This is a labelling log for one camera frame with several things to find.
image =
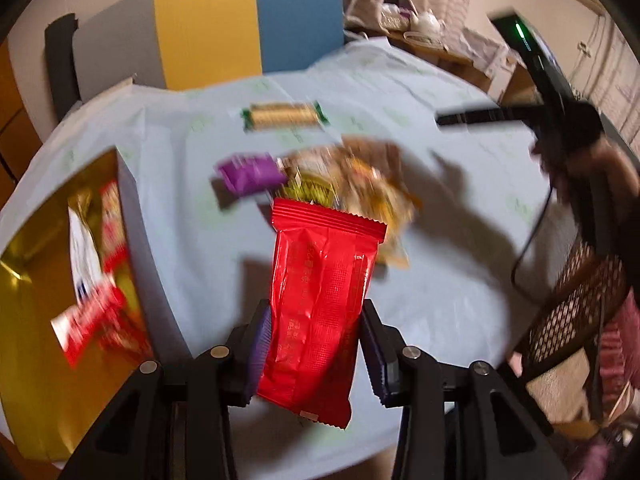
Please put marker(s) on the person right hand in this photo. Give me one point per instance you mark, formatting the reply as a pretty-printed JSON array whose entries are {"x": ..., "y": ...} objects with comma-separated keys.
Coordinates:
[{"x": 602, "y": 159}]

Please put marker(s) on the brown dried meat packet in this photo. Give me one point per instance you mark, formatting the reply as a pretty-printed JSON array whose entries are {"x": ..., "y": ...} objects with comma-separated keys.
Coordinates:
[{"x": 382, "y": 155}]

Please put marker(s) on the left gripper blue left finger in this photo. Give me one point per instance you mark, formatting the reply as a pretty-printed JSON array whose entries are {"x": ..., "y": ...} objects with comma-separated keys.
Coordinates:
[{"x": 249, "y": 344}]

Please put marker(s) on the white blue tube sachet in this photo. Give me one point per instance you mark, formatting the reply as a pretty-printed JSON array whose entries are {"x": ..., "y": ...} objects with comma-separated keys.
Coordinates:
[{"x": 84, "y": 259}]

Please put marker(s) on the chipmunk grain bar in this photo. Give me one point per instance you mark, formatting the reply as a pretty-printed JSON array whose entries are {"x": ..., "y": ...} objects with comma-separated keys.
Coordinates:
[{"x": 114, "y": 250}]

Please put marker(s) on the orange zip seed bag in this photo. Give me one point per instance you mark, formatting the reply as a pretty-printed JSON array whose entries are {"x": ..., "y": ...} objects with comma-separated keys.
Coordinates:
[{"x": 366, "y": 192}]

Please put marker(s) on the tissue box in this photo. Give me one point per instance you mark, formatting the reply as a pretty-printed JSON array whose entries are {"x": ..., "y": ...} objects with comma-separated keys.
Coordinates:
[{"x": 395, "y": 18}]

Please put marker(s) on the purple snack packet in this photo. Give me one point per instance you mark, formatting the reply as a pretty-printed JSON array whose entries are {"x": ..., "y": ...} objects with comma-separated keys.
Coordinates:
[{"x": 247, "y": 174}]

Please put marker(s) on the wooden side table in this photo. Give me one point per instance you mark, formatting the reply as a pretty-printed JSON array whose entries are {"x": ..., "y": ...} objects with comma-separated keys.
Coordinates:
[{"x": 486, "y": 63}]

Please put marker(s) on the round tray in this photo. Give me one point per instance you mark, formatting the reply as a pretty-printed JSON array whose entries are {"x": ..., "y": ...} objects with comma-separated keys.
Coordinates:
[{"x": 418, "y": 40}]

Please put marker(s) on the green cracker packet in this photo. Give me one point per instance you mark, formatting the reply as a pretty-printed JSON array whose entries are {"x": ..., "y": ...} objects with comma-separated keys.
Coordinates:
[{"x": 265, "y": 116}]

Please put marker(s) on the grey yellow blue chair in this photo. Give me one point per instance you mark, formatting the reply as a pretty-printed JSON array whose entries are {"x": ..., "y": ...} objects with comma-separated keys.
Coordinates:
[{"x": 185, "y": 44}]

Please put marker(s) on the white red Rosekiss packet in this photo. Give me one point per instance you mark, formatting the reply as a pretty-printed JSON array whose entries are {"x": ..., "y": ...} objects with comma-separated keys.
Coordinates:
[{"x": 75, "y": 327}]

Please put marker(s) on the golden tin box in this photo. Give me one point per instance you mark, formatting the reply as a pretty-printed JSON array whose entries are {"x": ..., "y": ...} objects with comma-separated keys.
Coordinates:
[{"x": 48, "y": 404}]

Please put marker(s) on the large red snack packet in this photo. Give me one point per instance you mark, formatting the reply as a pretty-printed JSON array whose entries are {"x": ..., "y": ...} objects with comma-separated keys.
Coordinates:
[{"x": 322, "y": 265}]

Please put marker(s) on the pale blue smiley tablecloth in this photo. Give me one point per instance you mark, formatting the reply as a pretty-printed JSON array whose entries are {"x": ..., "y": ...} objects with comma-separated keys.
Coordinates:
[{"x": 152, "y": 222}]

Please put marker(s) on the brown chocolate bread packet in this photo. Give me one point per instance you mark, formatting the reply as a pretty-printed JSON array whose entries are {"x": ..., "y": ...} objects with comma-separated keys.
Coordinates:
[{"x": 315, "y": 176}]

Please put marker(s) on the small red candy packet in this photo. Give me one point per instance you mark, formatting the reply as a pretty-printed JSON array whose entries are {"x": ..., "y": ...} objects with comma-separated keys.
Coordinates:
[{"x": 118, "y": 333}]

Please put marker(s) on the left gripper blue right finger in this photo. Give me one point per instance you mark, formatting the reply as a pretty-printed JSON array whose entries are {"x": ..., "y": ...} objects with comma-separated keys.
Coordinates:
[{"x": 381, "y": 346}]

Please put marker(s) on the white teapot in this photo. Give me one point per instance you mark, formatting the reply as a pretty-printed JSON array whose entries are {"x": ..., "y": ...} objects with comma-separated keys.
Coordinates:
[{"x": 427, "y": 24}]

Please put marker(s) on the wicker chair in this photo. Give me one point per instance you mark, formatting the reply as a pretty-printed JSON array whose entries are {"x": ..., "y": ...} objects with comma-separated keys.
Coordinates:
[{"x": 586, "y": 296}]

